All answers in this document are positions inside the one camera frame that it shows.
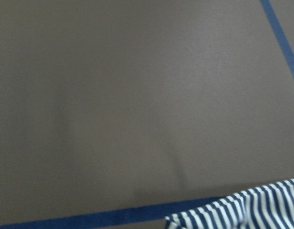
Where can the striped polo shirt white collar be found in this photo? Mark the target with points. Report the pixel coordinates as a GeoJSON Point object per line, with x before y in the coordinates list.
{"type": "Point", "coordinates": [265, 207]}

